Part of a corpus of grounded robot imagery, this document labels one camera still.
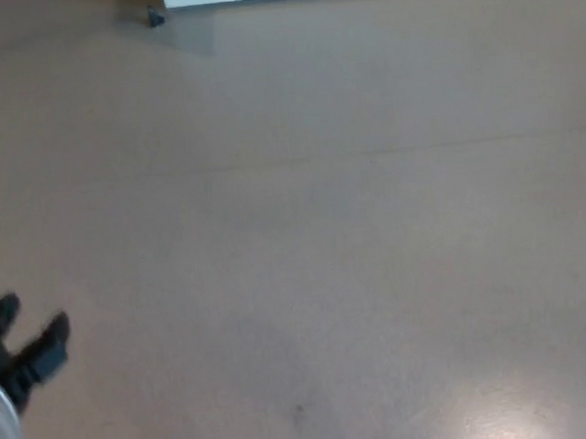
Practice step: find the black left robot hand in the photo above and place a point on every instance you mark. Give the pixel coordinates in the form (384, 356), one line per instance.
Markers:
(10, 364)

